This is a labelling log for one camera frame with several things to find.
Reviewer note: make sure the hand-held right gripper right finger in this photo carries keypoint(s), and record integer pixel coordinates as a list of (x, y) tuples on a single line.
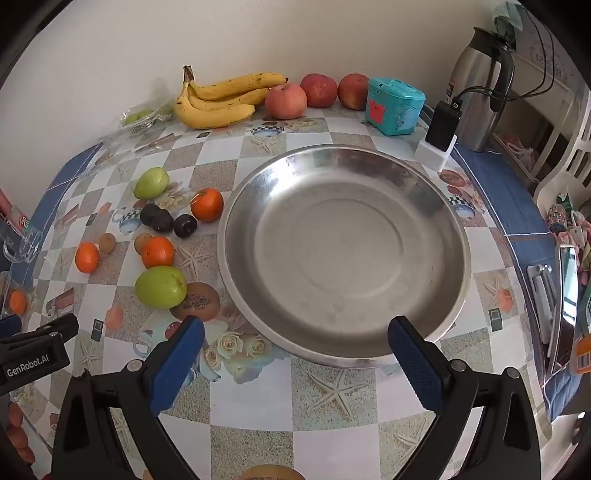
[(415, 364)]

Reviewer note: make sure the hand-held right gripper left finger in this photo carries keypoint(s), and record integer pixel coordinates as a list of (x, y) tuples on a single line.
[(178, 360)]

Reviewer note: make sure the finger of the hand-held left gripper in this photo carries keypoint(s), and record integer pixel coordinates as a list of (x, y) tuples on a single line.
[(9, 324), (53, 327)]

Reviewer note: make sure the round green jujube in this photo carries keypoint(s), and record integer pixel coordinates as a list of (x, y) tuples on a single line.
[(160, 286)]

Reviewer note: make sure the orange mandarin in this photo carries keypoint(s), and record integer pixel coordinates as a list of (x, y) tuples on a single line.
[(158, 252), (18, 302), (87, 257), (207, 204)]

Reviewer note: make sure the small brown round fruit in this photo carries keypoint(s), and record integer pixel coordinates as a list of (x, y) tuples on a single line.
[(141, 241), (107, 242)]

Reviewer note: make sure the dark purple plum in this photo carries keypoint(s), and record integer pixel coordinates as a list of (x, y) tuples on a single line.
[(164, 222), (148, 214), (185, 226)]

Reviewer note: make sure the round stainless steel plate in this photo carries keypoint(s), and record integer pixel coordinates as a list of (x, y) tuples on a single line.
[(341, 249)]

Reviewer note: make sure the green mango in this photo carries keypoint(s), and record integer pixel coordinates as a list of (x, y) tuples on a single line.
[(151, 182)]

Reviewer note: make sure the person's left hand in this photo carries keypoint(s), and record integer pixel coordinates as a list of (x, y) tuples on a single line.
[(16, 415)]

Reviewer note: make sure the clear glass mug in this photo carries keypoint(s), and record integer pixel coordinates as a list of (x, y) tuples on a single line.
[(21, 240)]

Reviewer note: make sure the checkered printed tablecloth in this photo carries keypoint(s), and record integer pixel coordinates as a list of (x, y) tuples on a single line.
[(323, 415)]

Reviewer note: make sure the smartphone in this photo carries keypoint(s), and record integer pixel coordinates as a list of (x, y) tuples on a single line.
[(567, 300)]

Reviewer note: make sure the orange labelled packet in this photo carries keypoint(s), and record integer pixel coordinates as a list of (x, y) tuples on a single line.
[(582, 355)]

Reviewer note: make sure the colourful small packet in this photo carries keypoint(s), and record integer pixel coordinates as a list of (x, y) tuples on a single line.
[(558, 214)]

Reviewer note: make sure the white power socket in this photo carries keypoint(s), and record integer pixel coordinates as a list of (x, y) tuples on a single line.
[(431, 157)]

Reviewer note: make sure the clear plastic clamshell container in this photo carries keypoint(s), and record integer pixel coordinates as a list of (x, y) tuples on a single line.
[(138, 129)]

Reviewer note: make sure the small green jujube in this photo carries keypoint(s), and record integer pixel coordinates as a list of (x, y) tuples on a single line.
[(146, 113)]

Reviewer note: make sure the black power adapter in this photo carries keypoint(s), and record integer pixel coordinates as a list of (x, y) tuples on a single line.
[(441, 124)]

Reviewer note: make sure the yellow banana bunch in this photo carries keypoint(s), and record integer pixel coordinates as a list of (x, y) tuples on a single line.
[(212, 115)]

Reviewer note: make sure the teal plastic toy box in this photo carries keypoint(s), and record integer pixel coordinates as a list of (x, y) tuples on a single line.
[(392, 108)]

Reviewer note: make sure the stainless steel kettle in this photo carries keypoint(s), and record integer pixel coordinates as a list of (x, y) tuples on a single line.
[(475, 92)]

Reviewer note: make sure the front red peach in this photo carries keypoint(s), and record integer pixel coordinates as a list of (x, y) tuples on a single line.
[(285, 102)]

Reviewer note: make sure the red peach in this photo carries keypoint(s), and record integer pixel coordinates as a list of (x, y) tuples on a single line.
[(285, 102), (353, 91)]

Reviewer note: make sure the right red peach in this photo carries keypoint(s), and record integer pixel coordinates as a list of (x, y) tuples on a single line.
[(353, 91)]

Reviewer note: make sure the red apple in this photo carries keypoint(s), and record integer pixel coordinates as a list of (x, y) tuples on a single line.
[(319, 90)]

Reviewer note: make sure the teal cloth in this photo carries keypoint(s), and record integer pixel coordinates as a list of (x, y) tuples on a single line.
[(508, 14)]

